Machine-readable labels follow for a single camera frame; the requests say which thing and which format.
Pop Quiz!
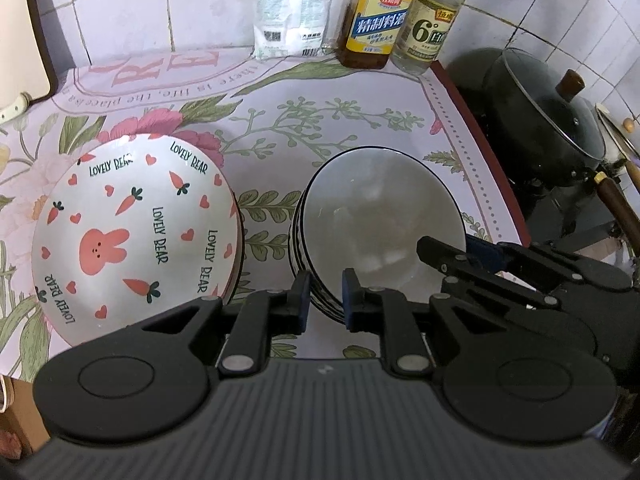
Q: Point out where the white ribbed bowl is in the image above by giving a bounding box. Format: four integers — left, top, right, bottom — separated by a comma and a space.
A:
288, 146, 466, 323

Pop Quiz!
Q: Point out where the white bunny carrot plate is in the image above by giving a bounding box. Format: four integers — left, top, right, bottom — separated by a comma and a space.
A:
32, 133, 243, 346

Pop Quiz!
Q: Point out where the black wok with lid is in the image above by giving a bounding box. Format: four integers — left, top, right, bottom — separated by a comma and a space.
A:
447, 48, 639, 246

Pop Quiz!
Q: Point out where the floral table mat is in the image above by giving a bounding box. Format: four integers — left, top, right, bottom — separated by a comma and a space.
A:
1, 49, 530, 380

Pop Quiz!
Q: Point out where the cooking wine bottle yellow label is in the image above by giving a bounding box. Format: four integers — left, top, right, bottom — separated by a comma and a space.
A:
336, 0, 412, 70

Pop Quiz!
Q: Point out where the clear vinegar bottle yellow cap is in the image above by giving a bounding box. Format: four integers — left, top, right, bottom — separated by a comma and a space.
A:
390, 0, 463, 75

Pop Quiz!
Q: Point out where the white salt bag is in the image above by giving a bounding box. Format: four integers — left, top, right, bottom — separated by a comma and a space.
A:
253, 0, 332, 60

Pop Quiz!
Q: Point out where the white cutting board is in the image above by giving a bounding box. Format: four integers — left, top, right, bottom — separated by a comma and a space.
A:
0, 0, 58, 108

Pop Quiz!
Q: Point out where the steel cleaver white handle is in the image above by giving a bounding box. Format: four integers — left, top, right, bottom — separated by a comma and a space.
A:
0, 92, 29, 125

